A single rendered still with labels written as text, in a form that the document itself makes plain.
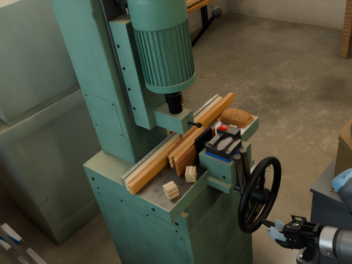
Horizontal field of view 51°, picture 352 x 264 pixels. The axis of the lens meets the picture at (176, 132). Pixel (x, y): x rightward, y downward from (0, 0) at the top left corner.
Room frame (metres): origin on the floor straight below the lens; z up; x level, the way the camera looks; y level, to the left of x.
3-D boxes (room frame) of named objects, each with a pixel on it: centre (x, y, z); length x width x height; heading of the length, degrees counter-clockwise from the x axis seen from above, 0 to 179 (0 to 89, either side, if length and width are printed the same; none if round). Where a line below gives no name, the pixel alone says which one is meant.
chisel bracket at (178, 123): (1.16, 0.00, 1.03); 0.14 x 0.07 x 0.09; 45
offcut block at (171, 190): (0.90, 0.05, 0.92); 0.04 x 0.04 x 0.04; 24
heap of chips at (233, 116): (1.27, -0.26, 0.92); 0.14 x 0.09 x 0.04; 45
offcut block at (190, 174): (0.96, -0.02, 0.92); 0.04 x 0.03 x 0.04; 166
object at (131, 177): (1.17, -0.01, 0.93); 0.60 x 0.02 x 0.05; 135
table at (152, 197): (1.08, -0.10, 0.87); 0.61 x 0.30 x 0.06; 135
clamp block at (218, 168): (1.02, -0.16, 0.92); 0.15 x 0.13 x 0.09; 135
